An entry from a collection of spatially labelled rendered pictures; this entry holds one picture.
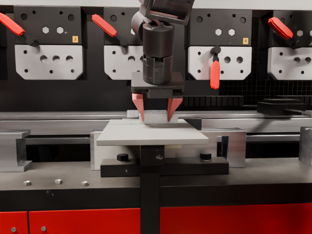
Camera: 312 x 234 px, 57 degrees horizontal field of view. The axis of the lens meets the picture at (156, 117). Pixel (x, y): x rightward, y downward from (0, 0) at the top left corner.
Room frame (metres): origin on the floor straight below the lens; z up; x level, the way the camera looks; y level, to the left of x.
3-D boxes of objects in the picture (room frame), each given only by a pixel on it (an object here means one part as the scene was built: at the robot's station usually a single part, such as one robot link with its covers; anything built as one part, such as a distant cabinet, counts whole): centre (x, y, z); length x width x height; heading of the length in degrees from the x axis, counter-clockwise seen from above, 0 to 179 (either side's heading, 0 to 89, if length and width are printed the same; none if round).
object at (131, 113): (0.73, 0.02, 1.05); 0.10 x 0.02 x 0.10; 94
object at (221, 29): (0.74, -0.15, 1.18); 0.15 x 0.09 x 0.17; 94
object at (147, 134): (0.58, 0.01, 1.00); 0.26 x 0.18 x 0.01; 4
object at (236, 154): (0.74, -0.03, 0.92); 0.39 x 0.06 x 0.10; 94
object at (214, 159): (0.68, -0.02, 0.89); 0.30 x 0.05 x 0.03; 94
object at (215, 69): (0.68, -0.14, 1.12); 0.04 x 0.02 x 0.10; 4
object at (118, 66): (0.73, 0.05, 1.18); 0.15 x 0.09 x 0.17; 94
